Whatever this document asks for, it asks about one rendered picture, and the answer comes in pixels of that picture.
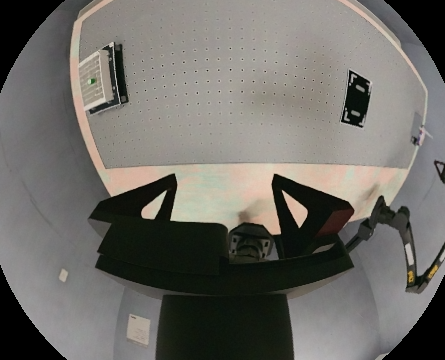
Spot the white tube carrier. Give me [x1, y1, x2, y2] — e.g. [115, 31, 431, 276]
[78, 50, 114, 111]

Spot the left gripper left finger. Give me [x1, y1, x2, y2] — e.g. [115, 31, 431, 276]
[94, 173, 178, 220]

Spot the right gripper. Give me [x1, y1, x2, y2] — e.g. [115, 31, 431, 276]
[434, 160, 445, 185]

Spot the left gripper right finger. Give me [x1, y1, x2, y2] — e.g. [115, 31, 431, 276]
[271, 173, 355, 259]

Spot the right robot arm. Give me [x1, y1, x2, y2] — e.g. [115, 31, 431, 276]
[373, 201, 445, 294]

